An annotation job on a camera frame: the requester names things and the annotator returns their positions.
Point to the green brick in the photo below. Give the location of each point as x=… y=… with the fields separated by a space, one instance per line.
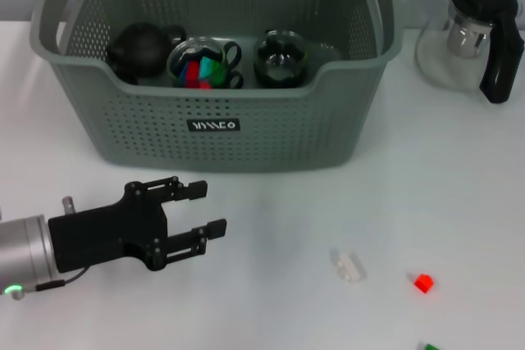
x=430 y=346
x=220 y=76

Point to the grey perforated storage basket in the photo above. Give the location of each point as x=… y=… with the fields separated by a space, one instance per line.
x=246 y=141

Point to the teal square brick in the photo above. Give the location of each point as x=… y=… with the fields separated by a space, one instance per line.
x=207 y=68

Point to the small black clay cup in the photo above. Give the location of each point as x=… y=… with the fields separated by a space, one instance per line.
x=128 y=76

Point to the blue square brick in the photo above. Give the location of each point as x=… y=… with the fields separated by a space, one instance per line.
x=182 y=76

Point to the dark red brick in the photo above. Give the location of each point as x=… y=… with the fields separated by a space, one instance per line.
x=193 y=72

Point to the silver left connector plug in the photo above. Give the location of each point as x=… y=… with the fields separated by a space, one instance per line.
x=68 y=204

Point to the translucent white brick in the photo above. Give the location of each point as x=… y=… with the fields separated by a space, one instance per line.
x=346 y=266

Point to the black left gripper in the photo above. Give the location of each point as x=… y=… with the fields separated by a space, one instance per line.
x=106 y=231

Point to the black clay teapot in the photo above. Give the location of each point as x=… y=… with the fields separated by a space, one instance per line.
x=141 y=48

